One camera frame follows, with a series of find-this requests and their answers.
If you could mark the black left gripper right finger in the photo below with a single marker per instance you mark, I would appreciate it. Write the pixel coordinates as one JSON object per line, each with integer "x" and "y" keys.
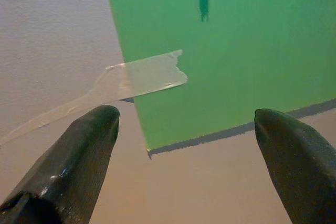
{"x": 302, "y": 171}

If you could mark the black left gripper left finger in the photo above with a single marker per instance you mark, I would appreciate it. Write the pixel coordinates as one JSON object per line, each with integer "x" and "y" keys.
{"x": 71, "y": 171}

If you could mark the clear tape strip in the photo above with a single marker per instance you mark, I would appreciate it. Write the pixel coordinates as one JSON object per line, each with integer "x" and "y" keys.
{"x": 152, "y": 74}

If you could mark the green wall board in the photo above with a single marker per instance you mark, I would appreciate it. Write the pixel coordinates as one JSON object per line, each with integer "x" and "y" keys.
{"x": 236, "y": 64}

